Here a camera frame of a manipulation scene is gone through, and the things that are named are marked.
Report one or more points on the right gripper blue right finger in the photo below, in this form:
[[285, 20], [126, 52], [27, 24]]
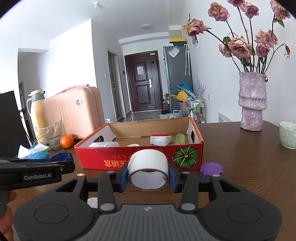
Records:
[[175, 179]]

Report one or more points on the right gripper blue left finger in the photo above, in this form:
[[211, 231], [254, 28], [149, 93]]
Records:
[[122, 176]]

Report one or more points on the white tape roll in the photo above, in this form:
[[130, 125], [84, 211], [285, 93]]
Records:
[[148, 170]]

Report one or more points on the green spray bottle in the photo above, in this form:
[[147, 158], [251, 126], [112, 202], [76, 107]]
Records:
[[179, 139]]

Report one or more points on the red white lint brush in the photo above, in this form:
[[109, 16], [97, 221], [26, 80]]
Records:
[[160, 140]]

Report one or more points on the white ribbed bottle cap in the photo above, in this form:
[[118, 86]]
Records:
[[133, 145]]

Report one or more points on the blue gear lid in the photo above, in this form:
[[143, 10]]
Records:
[[61, 157]]

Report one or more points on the white round lid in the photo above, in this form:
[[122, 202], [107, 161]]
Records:
[[93, 202]]

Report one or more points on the person left hand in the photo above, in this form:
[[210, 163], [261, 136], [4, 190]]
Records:
[[7, 219]]

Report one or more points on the blue tissue pack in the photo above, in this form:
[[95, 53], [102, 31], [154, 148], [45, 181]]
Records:
[[38, 151]]

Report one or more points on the purple gear lid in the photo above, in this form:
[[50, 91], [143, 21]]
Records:
[[209, 169]]

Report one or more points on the red cardboard box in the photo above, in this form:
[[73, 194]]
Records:
[[107, 147]]

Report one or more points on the clear glass cup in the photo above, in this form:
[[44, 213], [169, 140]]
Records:
[[53, 134]]

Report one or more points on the orange fruit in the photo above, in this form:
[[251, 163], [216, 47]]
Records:
[[66, 141]]

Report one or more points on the yellow thermos jug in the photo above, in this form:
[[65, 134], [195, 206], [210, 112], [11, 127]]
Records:
[[35, 110]]

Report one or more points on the pink mini suitcase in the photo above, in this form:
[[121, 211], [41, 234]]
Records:
[[79, 110]]

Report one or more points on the dark brown entrance door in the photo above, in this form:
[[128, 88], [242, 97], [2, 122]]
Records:
[[144, 81]]

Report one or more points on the purple textured vase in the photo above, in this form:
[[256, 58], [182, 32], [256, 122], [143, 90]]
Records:
[[253, 100]]

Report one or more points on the grey refrigerator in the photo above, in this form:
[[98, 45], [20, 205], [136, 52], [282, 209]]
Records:
[[178, 69]]

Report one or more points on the pale green bowl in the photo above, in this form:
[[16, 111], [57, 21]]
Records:
[[288, 134]]

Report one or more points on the yellow box on fridge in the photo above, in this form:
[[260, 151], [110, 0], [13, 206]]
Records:
[[178, 39]]

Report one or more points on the dried pink roses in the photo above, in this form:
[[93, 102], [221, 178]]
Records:
[[253, 49]]

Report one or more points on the camera tripod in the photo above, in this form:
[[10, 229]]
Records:
[[23, 120]]

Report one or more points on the wire storage rack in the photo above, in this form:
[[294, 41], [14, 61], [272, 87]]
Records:
[[196, 109]]

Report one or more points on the white board against wall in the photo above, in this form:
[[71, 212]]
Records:
[[223, 119]]

